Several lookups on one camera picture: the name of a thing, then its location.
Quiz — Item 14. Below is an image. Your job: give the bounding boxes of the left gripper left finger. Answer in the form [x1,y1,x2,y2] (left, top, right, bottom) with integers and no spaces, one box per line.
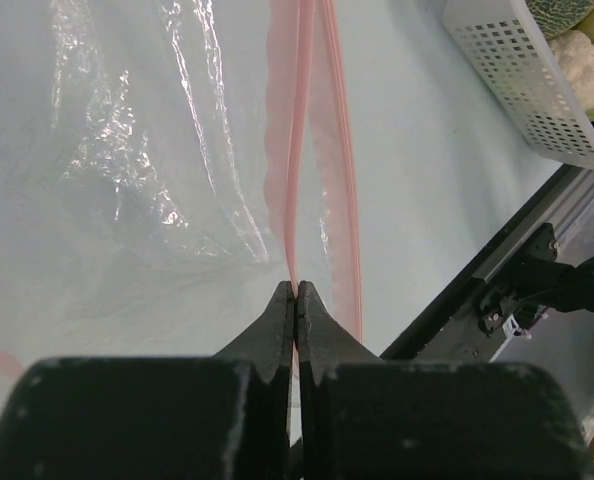
[0,282,295,479]

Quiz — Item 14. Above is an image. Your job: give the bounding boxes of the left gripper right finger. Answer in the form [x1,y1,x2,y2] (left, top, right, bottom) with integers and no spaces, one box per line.
[296,281,594,479]

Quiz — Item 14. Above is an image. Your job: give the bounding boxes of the clear pink zip top bag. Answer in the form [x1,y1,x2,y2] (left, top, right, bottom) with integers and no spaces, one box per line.
[0,0,363,381]

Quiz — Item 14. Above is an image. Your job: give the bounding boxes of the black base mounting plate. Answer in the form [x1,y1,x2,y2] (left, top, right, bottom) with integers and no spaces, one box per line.
[382,166,594,362]

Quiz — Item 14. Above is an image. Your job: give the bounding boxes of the white perforated plastic basket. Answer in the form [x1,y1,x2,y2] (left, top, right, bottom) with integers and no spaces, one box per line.
[443,1,594,170]

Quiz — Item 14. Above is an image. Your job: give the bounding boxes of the white cauliflower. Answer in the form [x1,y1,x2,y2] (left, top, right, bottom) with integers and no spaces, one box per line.
[548,30,594,111]

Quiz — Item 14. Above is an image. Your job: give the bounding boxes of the green netted melon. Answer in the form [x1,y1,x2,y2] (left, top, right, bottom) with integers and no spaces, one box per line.
[526,0,594,39]

